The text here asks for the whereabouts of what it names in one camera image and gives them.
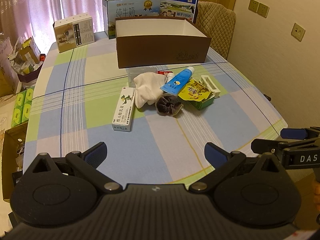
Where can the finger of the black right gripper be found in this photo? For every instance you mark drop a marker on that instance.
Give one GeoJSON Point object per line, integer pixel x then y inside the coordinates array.
{"type": "Point", "coordinates": [300, 133]}
{"type": "Point", "coordinates": [261, 146]}

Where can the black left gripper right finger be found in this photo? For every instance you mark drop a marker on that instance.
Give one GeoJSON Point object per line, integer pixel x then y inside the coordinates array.
{"type": "Point", "coordinates": [225, 164]}

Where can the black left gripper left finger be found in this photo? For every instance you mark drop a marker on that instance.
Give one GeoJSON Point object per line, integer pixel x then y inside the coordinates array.
{"type": "Point", "coordinates": [85, 164]}

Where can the white ointment box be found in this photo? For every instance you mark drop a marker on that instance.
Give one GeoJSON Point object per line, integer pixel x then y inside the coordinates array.
{"type": "Point", "coordinates": [123, 114]}

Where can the yellow snack packet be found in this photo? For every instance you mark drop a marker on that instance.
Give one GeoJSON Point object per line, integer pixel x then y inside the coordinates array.
{"type": "Point", "coordinates": [195, 91]}

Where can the dark scrunchie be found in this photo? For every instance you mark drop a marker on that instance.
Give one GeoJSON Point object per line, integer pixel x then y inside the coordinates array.
{"type": "Point", "coordinates": [168, 105]}

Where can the white plastic clip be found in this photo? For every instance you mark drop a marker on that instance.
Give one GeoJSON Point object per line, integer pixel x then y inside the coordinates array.
{"type": "Point", "coordinates": [208, 83]}

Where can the blue cream tube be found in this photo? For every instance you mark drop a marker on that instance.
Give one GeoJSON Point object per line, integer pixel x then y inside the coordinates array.
{"type": "Point", "coordinates": [177, 83]}

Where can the white sock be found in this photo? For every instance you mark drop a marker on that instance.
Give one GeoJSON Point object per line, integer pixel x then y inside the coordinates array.
{"type": "Point", "coordinates": [148, 88]}

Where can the clear plastic case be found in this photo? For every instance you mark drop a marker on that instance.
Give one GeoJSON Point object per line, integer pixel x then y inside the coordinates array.
{"type": "Point", "coordinates": [135, 71]}

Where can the green medicine box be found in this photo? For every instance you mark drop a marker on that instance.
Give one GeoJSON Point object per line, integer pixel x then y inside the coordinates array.
{"type": "Point", "coordinates": [204, 103]}

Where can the person's right hand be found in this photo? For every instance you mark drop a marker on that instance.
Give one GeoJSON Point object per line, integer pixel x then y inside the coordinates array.
{"type": "Point", "coordinates": [316, 194]}

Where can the brown cardboard floor box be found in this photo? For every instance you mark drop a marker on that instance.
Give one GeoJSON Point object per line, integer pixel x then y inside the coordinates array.
{"type": "Point", "coordinates": [14, 139]}

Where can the checkered tablecloth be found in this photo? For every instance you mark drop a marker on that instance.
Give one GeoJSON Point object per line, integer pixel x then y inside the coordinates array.
{"type": "Point", "coordinates": [75, 99]}

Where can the green tissue packs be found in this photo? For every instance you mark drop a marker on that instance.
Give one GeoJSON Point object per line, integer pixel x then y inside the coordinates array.
{"type": "Point", "coordinates": [22, 107]}

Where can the small red white item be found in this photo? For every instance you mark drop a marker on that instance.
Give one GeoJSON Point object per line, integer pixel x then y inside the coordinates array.
{"type": "Point", "coordinates": [168, 75]}

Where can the white beige product box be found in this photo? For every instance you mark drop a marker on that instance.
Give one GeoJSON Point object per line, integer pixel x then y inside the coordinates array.
{"type": "Point", "coordinates": [73, 32]}

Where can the beige quilted chair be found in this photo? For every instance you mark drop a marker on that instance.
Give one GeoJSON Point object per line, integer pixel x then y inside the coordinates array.
{"type": "Point", "coordinates": [218, 23]}

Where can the brown cardboard storage box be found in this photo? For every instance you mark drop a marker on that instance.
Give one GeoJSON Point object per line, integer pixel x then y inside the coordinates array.
{"type": "Point", "coordinates": [155, 40]}

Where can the light blue milk carton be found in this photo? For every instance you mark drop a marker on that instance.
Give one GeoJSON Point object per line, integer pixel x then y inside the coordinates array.
{"type": "Point", "coordinates": [113, 9]}

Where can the pink curtain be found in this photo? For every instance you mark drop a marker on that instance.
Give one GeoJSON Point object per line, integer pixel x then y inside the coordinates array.
{"type": "Point", "coordinates": [35, 18]}

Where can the dark blue milk carton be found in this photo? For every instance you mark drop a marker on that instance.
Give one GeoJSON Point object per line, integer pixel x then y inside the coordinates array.
{"type": "Point", "coordinates": [179, 8]}

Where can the single wall socket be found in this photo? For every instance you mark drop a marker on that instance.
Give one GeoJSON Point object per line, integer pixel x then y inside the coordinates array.
{"type": "Point", "coordinates": [298, 32]}

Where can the double wall socket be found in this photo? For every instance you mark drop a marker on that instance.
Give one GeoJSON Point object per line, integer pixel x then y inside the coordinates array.
{"type": "Point", "coordinates": [259, 8]}

